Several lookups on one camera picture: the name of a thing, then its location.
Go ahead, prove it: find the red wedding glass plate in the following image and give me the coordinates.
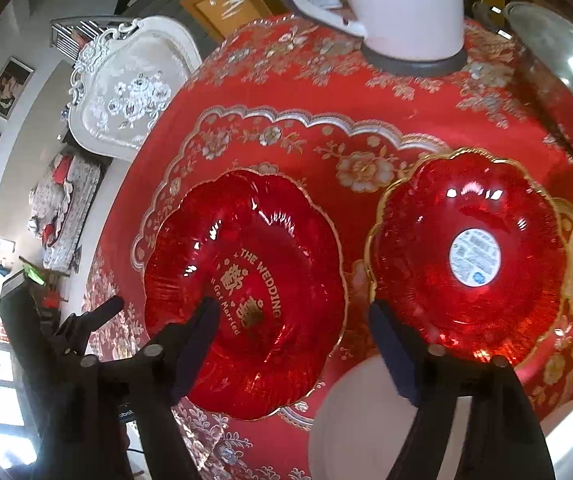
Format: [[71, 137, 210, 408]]
[[143, 170, 349, 420]]

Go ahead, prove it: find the red glass plate with sticker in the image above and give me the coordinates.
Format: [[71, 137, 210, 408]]
[[364, 148, 569, 366]]

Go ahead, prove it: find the floral patterned sofa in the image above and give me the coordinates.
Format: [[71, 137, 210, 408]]
[[27, 145, 103, 272]]

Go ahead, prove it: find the red floral tablecloth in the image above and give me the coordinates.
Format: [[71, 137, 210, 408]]
[[85, 15, 573, 479]]

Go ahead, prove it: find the white ornate chair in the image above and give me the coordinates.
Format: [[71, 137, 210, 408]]
[[66, 15, 202, 162]]

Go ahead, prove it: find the steel pot with glass lid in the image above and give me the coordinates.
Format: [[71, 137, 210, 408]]
[[472, 1, 573, 156]]

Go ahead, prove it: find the white electric kettle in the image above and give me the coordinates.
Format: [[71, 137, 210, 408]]
[[282, 0, 467, 77]]

